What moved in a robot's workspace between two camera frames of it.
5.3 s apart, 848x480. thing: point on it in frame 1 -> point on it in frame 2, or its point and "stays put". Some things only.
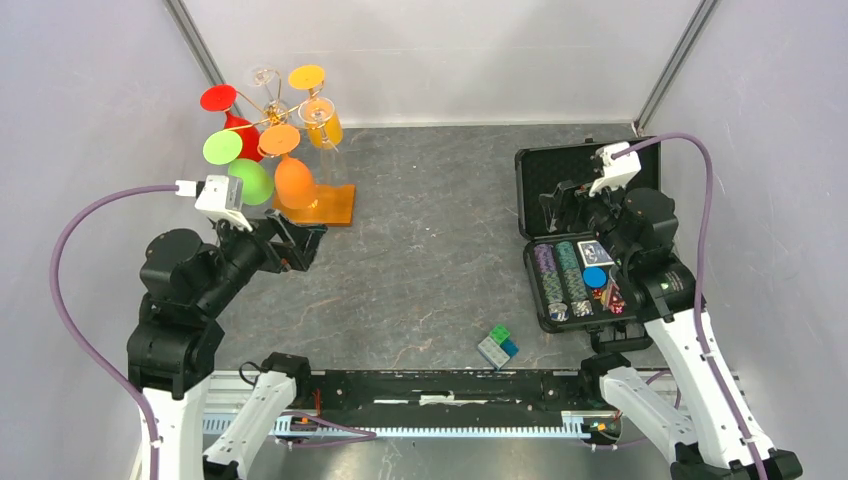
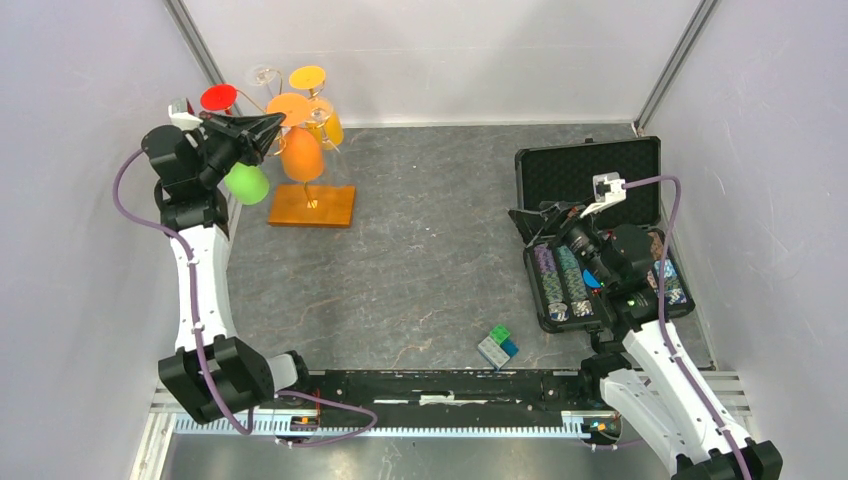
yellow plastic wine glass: [323, 121] stays put
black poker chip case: [566, 271] stays put
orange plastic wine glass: [294, 182] -> [301, 153]
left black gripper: [304, 239] -> [252, 136]
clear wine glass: [274, 112] stays put
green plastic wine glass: [224, 147] stays put
